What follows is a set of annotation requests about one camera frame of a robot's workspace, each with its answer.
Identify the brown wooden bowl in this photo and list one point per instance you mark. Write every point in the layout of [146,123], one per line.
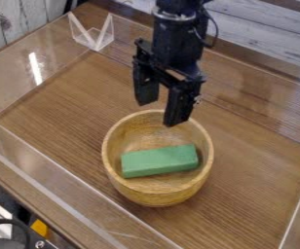
[141,131]

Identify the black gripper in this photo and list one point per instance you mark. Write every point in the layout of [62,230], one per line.
[168,61]

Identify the green rectangular block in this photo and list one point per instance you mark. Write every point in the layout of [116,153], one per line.
[160,161]

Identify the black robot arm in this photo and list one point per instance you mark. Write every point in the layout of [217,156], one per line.
[177,7]

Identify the clear acrylic corner bracket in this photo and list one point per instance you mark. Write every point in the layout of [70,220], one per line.
[94,38]

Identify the clear acrylic tray wall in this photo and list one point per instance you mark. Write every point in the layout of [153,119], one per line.
[77,210]

